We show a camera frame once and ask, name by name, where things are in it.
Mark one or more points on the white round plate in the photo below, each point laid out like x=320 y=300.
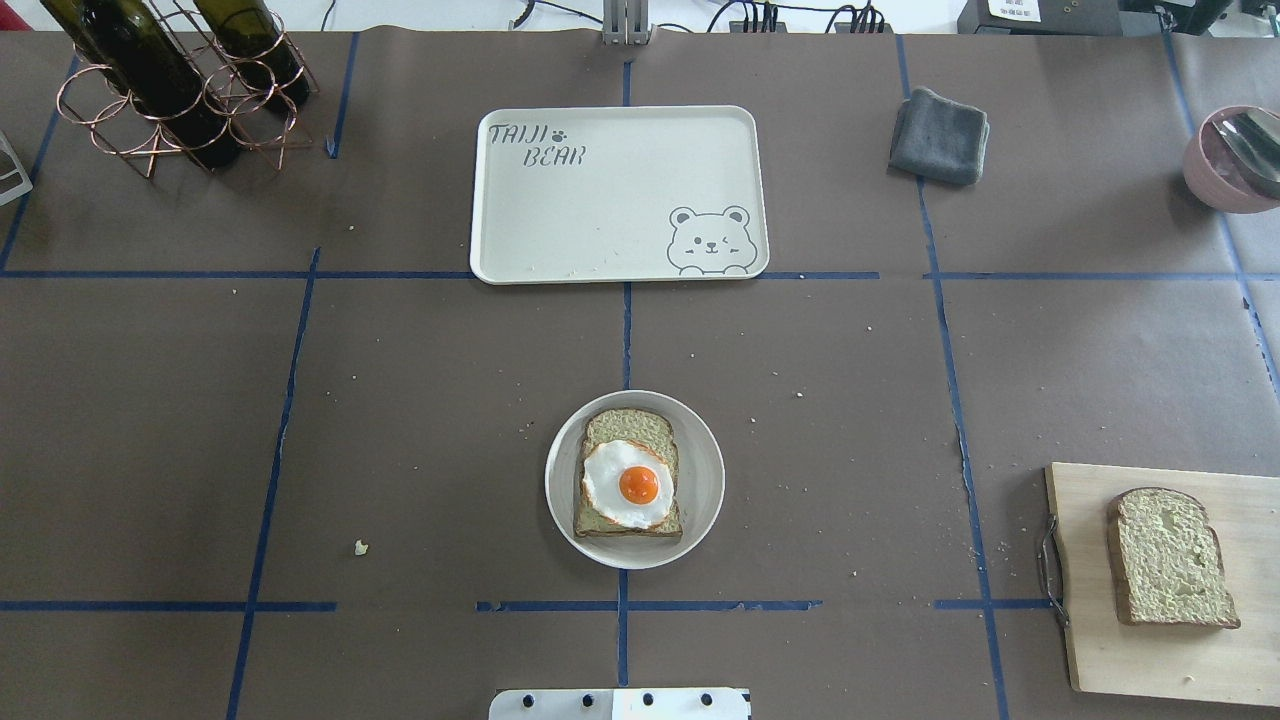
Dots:
x=699 y=494

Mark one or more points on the bread slice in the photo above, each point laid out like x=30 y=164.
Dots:
x=650 y=429
x=1166 y=561

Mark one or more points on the cream bear serving tray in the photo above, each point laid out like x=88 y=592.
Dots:
x=645 y=194

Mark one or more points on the fried egg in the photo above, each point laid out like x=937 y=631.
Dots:
x=628 y=485

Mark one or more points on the grey folded cloth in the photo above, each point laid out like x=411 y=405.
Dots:
x=939 y=139

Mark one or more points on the wooden cutting board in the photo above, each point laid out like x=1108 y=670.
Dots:
x=1187 y=662

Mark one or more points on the dark green wine bottle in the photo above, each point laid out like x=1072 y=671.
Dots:
x=141 y=60

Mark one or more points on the pink bowl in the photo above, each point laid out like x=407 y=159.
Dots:
x=1212 y=175

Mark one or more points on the metal scoop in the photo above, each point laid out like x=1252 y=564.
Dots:
x=1251 y=137

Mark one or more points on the aluminium camera post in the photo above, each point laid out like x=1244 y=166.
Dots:
x=626 y=22

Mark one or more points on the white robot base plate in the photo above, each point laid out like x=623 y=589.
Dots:
x=623 y=703

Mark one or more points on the copper wire bottle rack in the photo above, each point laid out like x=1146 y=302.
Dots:
x=88 y=99

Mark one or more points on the white metal bracket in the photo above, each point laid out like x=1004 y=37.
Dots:
x=15 y=181

